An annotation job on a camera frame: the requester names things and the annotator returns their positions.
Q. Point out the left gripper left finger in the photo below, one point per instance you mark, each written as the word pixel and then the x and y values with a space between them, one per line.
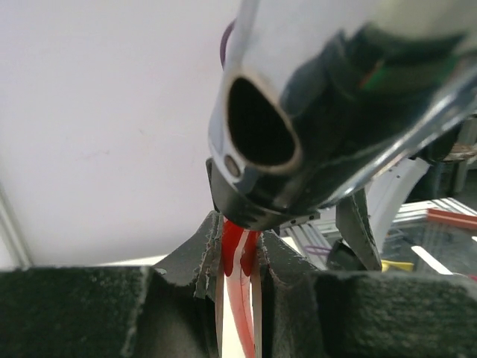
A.
pixel 162 310

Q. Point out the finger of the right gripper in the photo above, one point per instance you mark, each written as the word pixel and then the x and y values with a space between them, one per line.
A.
pixel 352 221

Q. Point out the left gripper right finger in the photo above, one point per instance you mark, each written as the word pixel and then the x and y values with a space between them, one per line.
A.
pixel 307 312

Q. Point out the red cable lock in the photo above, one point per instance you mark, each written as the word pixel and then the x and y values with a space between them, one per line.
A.
pixel 317 99

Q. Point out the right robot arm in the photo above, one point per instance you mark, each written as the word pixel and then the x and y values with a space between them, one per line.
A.
pixel 393 187

